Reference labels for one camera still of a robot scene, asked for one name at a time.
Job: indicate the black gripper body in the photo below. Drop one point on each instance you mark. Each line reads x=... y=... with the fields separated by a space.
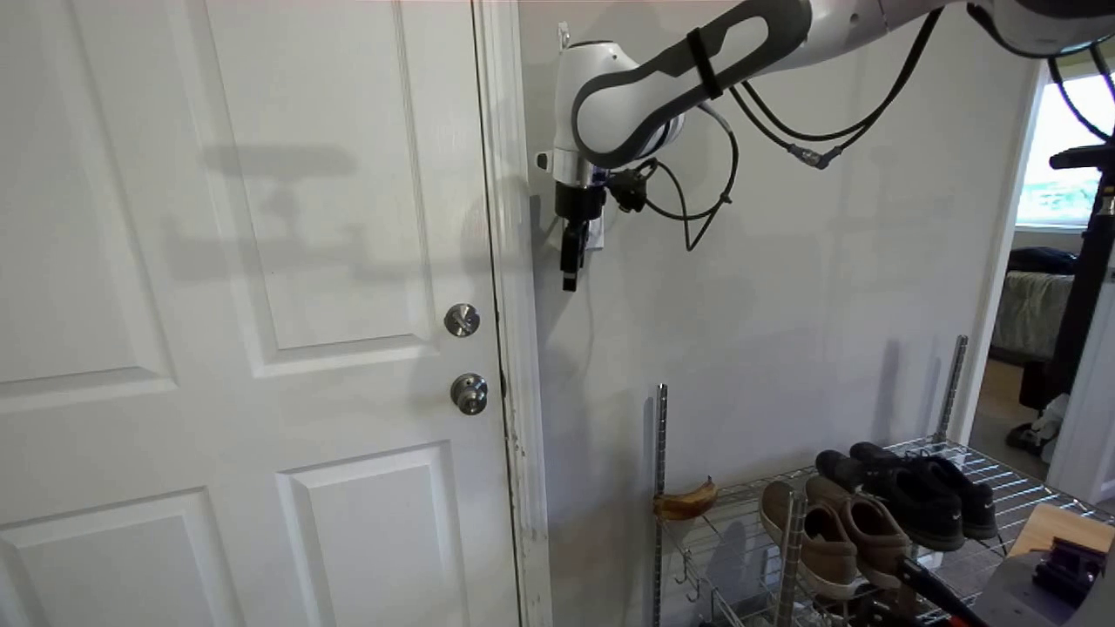
x=575 y=207

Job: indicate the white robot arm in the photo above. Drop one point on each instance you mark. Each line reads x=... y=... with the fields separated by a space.
x=613 y=108

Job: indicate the silver deadbolt lock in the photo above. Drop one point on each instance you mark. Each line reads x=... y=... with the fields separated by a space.
x=461 y=318

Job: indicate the silver door knob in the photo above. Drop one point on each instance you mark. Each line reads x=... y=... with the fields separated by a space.
x=468 y=396

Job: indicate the yellow banana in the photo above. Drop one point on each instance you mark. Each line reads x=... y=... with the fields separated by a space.
x=689 y=503

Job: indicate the white panel door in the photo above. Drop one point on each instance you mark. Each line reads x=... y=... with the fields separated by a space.
x=228 y=243

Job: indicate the tan suede shoe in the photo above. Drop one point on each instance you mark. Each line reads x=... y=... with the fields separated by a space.
x=828 y=555
x=873 y=526

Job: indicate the black shoe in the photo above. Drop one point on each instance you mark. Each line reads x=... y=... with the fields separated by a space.
x=977 y=500
x=921 y=507

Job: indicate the cardboard box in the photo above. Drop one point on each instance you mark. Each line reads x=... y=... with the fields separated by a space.
x=1045 y=522

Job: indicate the white wall switch plate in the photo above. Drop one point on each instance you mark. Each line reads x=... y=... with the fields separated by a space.
x=552 y=237

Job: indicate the wire shoe rack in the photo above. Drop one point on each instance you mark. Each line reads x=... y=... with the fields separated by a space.
x=906 y=576

